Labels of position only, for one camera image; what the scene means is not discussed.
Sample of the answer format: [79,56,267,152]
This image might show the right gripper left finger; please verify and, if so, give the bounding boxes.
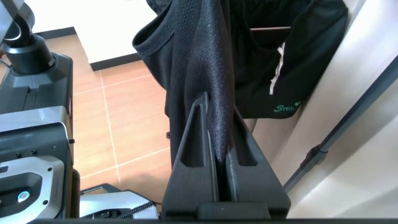
[161,91,219,218]

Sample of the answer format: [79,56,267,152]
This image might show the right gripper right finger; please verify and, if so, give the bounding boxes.
[226,107,292,218]

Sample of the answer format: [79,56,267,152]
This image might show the black shorts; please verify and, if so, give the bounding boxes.
[146,0,349,119]

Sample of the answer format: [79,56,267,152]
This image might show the black garment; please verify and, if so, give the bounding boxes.
[132,0,238,166]

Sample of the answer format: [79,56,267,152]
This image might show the pink clothes hanger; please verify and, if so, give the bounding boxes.
[250,26,292,31]

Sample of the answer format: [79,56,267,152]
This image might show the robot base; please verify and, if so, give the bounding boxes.
[0,52,160,220]

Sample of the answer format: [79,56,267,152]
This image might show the black clothes rack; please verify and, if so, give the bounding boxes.
[282,55,398,194]

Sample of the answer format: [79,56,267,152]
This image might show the beige curtain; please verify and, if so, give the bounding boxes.
[244,0,398,218]

